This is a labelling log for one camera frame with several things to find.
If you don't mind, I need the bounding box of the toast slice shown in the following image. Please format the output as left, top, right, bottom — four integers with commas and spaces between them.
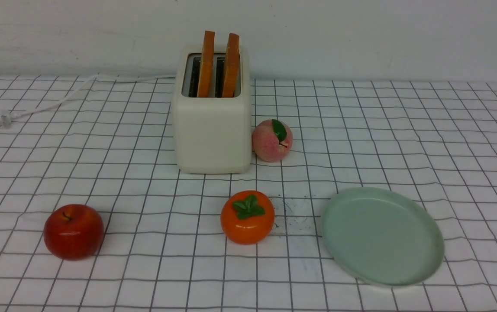
197, 30, 215, 98
222, 33, 240, 98

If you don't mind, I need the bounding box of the pink peach with leaf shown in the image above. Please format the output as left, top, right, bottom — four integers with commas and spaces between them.
251, 119, 293, 163

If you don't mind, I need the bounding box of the cream white toaster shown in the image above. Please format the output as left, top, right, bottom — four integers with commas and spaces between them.
171, 44, 253, 174

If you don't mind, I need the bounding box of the orange persimmon with green leaf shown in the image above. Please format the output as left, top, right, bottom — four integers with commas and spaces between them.
220, 190, 275, 245

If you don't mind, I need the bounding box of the light green plate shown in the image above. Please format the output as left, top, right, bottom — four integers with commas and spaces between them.
321, 187, 445, 288

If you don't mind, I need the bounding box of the red apple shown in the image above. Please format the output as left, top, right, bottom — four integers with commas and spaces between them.
43, 204, 104, 260

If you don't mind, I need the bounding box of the white grid tablecloth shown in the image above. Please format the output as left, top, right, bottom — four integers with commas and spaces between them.
0, 75, 497, 312

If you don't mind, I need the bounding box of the white power cable with plug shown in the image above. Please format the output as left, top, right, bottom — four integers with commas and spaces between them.
0, 74, 176, 129

